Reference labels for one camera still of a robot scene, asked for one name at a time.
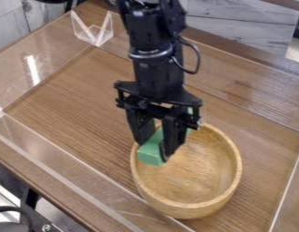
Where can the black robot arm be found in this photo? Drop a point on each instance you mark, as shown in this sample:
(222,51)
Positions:
(153,25)

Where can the green rectangular block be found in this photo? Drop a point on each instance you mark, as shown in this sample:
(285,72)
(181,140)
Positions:
(147,151)

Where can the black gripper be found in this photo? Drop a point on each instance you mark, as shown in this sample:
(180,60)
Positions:
(150,95)

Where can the brown wooden bowl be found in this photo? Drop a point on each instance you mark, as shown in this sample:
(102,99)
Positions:
(193,184)

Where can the clear acrylic corner bracket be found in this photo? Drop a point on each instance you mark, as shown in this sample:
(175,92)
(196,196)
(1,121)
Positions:
(91,34)

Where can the black table leg bracket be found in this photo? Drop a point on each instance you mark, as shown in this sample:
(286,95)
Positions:
(39,223)

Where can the clear acrylic front wall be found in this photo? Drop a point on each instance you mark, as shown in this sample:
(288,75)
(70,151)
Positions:
(79,190)

